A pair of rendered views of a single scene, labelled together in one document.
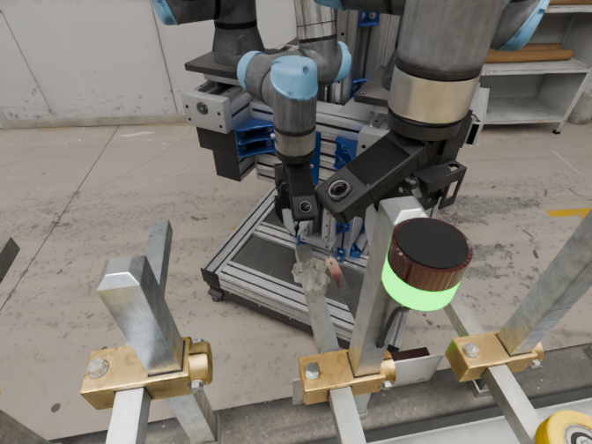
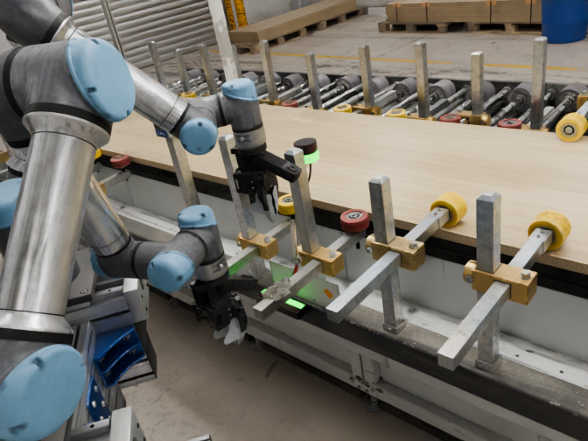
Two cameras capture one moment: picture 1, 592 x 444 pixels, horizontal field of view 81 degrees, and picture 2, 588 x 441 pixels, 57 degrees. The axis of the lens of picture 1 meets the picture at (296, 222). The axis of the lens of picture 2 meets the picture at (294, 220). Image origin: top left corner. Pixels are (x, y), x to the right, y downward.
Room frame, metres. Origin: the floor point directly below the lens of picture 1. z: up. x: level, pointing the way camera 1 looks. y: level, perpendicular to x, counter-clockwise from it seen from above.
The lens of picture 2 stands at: (0.96, 0.93, 1.65)
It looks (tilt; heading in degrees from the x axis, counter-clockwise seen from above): 28 degrees down; 236
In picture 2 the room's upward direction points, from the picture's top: 11 degrees counter-clockwise
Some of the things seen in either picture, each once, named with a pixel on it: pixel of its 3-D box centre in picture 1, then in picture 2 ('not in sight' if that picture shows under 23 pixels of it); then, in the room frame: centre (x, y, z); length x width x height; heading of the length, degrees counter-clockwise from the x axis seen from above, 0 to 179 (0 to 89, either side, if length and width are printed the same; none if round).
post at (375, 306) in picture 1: (368, 343); (307, 231); (0.24, -0.10, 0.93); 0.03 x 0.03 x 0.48; 10
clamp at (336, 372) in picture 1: (346, 375); (319, 258); (0.23, -0.08, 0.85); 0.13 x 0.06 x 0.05; 100
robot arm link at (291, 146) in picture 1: (292, 138); (210, 265); (0.57, 0.01, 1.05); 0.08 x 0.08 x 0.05
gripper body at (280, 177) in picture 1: (293, 173); (216, 297); (0.58, 0.00, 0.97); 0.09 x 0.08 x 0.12; 10
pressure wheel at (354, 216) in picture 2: not in sight; (355, 231); (0.08, -0.08, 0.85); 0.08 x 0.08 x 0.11
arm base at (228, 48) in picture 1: (237, 38); not in sight; (1.06, 0.16, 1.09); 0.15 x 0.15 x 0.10
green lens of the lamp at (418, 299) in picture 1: (420, 272); (307, 155); (0.19, -0.10, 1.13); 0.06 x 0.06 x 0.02
